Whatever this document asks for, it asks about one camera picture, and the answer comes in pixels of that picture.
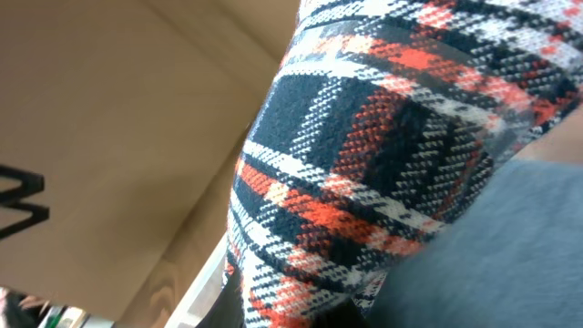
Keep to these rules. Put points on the plaid flannel cloth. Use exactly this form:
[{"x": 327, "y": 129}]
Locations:
[{"x": 385, "y": 121}]

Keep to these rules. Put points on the clear plastic storage box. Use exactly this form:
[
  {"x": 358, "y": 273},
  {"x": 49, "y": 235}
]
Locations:
[{"x": 203, "y": 292}]

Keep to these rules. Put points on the folded blue cloth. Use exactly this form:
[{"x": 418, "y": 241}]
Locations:
[{"x": 513, "y": 260}]

